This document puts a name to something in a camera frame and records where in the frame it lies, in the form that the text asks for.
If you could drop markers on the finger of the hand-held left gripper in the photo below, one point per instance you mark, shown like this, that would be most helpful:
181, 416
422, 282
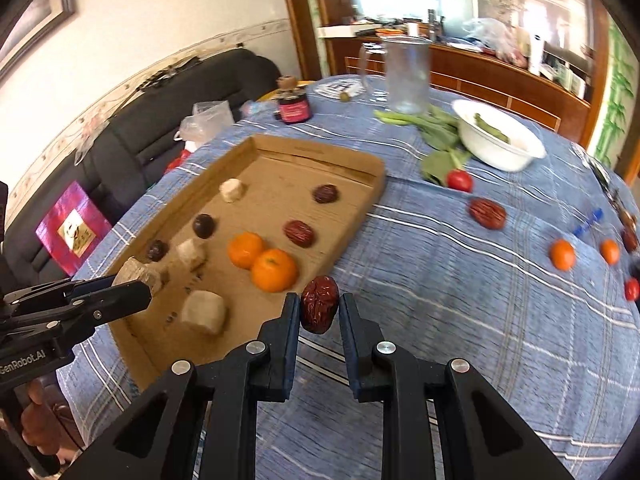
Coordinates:
50, 290
100, 307

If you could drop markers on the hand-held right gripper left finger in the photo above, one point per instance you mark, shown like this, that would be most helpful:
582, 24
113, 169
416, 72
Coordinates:
292, 350

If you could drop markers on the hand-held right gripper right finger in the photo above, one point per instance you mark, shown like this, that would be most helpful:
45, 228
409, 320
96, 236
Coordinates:
349, 350

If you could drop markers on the dark red date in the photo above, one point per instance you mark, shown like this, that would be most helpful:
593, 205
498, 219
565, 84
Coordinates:
326, 193
320, 305

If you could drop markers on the dark wrinkled date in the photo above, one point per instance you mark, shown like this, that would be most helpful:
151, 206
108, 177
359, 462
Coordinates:
156, 250

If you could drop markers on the large orange mandarin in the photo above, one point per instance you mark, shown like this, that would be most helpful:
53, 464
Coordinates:
273, 270

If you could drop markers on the large beige cake piece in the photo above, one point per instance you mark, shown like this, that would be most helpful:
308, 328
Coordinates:
202, 312

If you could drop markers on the small orange mandarin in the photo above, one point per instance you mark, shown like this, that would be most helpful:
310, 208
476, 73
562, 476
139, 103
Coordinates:
242, 247
610, 251

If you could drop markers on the dark round passion fruit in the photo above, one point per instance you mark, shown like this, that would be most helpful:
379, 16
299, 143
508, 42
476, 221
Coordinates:
204, 225

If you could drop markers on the small beige cake piece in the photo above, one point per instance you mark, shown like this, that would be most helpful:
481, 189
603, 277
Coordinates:
232, 190

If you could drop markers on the brown cardboard tray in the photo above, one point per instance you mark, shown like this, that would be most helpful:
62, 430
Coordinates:
280, 170

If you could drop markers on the person's left hand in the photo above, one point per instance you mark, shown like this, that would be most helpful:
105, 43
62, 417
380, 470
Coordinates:
47, 425

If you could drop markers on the pink gift bag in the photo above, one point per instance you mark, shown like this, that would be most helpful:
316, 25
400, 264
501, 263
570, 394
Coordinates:
60, 220

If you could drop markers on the blue plaid tablecloth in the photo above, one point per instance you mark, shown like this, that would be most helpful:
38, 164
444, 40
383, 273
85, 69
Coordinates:
450, 310

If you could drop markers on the black sofa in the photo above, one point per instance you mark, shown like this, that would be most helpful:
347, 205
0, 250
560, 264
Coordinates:
150, 125

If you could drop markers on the large red date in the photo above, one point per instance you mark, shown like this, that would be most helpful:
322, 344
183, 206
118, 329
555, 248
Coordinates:
487, 213

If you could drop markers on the red cherry tomato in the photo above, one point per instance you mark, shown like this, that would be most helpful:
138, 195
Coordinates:
632, 289
460, 180

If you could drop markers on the clear plastic bag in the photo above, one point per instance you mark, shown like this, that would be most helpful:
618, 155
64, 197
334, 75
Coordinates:
205, 120
492, 35

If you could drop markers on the green leafy vegetable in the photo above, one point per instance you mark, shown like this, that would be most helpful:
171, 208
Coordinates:
440, 135

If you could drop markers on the medium orange mandarin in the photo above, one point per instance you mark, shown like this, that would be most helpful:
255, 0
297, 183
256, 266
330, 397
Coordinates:
562, 254

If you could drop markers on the white bowl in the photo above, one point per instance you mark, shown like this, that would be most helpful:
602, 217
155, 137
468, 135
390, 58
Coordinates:
500, 155

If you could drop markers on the dark jar with red label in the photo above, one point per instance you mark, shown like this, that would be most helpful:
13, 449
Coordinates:
292, 102

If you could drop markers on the green vegetable stalk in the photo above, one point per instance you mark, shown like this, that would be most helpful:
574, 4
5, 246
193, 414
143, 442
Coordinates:
492, 130

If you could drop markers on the white printed disc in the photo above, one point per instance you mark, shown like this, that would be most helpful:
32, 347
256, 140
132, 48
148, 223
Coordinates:
332, 87

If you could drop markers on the blue marker pen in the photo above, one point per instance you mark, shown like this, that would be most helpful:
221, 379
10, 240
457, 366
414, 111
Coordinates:
587, 222

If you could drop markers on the clear plastic pitcher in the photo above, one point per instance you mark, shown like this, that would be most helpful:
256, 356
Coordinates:
407, 80

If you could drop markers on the wooden sideboard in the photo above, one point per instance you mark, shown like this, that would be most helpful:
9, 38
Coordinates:
475, 75

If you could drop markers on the white bottle with blue cap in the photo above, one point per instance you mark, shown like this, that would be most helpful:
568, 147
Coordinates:
535, 52

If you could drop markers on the framed wall picture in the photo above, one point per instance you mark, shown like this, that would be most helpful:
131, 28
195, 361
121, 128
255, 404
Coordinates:
55, 5

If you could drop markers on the green bamboo wall decor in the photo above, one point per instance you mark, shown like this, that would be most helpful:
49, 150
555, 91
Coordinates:
612, 100

